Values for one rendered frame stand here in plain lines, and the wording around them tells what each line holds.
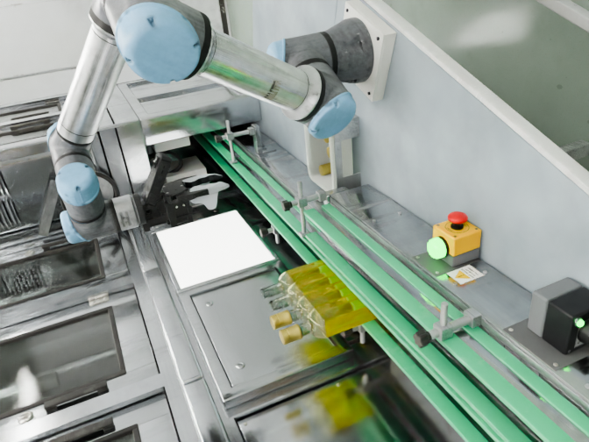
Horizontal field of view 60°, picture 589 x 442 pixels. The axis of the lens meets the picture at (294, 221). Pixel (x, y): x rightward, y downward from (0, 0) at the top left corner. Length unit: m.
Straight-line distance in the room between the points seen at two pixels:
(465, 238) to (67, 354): 1.10
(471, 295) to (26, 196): 1.66
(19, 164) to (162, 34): 1.37
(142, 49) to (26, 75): 4.02
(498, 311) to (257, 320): 0.68
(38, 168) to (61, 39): 2.74
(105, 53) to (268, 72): 0.29
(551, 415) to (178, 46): 0.78
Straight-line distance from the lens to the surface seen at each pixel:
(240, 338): 1.39
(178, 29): 0.83
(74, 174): 1.09
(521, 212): 1.03
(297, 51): 1.19
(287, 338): 1.17
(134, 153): 2.11
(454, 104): 1.10
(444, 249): 1.09
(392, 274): 1.12
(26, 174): 2.14
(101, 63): 1.04
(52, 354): 1.63
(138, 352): 1.51
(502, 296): 1.05
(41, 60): 4.80
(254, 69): 0.97
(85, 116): 1.11
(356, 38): 1.25
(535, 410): 0.89
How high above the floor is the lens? 1.43
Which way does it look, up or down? 18 degrees down
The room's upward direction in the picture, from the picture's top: 107 degrees counter-clockwise
